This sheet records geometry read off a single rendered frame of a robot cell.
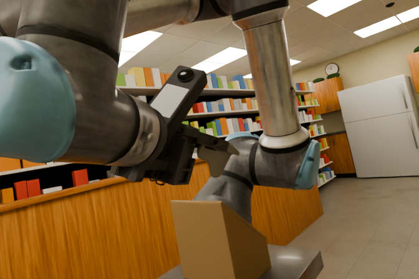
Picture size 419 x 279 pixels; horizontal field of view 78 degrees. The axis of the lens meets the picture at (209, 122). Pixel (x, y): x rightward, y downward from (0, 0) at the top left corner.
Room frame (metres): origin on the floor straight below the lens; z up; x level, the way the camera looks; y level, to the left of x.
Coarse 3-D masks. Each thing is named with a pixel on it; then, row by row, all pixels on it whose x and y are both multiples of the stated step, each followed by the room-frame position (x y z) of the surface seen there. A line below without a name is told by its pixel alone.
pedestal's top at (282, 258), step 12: (276, 252) 0.69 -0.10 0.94; (288, 252) 0.68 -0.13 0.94; (300, 252) 0.67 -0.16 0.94; (312, 252) 0.65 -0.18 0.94; (180, 264) 0.73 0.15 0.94; (276, 264) 0.63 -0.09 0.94; (288, 264) 0.62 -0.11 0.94; (300, 264) 0.61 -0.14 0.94; (312, 264) 0.61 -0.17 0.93; (168, 276) 0.67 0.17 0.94; (180, 276) 0.66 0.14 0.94; (264, 276) 0.59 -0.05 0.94; (276, 276) 0.58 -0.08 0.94; (288, 276) 0.57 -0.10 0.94; (300, 276) 0.56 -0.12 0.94; (312, 276) 0.60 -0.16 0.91
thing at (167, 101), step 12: (180, 72) 0.35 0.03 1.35; (192, 72) 0.35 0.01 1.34; (204, 72) 0.35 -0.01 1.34; (168, 84) 0.35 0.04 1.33; (180, 84) 0.34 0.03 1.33; (192, 84) 0.34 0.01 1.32; (204, 84) 0.36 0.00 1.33; (156, 96) 0.34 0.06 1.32; (168, 96) 0.33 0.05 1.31; (180, 96) 0.33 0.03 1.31; (192, 96) 0.34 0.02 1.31; (156, 108) 0.32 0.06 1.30; (168, 108) 0.32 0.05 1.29; (180, 108) 0.32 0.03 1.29; (168, 120) 0.31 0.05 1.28; (180, 120) 0.33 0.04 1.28; (168, 132) 0.31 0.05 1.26
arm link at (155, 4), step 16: (144, 0) 0.38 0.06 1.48; (160, 0) 0.41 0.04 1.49; (176, 0) 0.44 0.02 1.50; (192, 0) 0.48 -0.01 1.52; (208, 0) 0.50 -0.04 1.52; (128, 16) 0.36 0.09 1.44; (144, 16) 0.39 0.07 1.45; (160, 16) 0.42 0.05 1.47; (176, 16) 0.46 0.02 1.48; (192, 16) 0.50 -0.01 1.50; (208, 16) 0.53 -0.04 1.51; (0, 32) 0.23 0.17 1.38; (128, 32) 0.38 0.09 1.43
